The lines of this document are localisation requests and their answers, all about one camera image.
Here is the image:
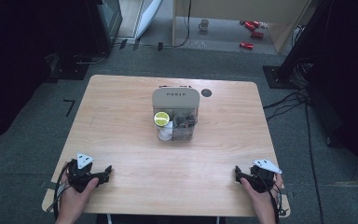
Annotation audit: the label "bundle of black floor cables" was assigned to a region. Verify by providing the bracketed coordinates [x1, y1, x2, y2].
[262, 57, 326, 224]

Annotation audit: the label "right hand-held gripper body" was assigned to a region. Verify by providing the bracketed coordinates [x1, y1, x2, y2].
[243, 159, 283, 194]

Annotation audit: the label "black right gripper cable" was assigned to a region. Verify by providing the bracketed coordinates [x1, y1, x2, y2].
[255, 172, 289, 224]

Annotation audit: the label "black cabinet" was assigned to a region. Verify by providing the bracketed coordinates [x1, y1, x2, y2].
[83, 0, 124, 56]

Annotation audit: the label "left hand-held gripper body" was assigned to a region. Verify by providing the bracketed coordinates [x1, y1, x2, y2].
[65, 151, 105, 193]

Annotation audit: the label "dark items in box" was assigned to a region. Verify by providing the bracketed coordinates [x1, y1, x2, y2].
[172, 112, 198, 131]

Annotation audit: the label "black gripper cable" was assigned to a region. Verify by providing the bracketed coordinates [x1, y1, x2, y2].
[255, 172, 289, 224]
[52, 160, 76, 220]

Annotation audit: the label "light wooden desk frame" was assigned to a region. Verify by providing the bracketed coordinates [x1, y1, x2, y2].
[172, 0, 312, 54]

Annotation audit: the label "round green lid jar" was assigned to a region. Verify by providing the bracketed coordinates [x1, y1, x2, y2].
[153, 111, 172, 128]

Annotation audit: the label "clear storage box beige lid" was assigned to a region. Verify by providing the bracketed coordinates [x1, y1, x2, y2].
[151, 85, 201, 143]

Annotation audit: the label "black stand base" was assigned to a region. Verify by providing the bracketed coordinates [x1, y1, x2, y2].
[45, 53, 91, 82]
[262, 64, 295, 91]

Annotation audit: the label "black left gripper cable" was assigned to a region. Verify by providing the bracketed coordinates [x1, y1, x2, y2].
[52, 160, 76, 220]

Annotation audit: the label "black floor cable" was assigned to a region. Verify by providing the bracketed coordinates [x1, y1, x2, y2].
[157, 0, 193, 52]

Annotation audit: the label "person's right hand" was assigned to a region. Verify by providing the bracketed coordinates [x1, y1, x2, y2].
[240, 173, 284, 224]

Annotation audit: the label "white item in box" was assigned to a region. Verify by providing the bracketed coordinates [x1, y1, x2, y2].
[158, 121, 174, 142]

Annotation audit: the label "person's left hand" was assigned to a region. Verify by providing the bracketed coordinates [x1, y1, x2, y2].
[55, 176, 101, 224]

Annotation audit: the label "dark curtain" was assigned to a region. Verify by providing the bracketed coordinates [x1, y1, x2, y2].
[283, 0, 358, 188]
[0, 0, 90, 148]

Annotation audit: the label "white board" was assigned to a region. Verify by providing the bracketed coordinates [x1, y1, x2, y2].
[134, 0, 164, 40]

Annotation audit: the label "grey mug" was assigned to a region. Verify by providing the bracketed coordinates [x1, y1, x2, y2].
[198, 19, 211, 33]

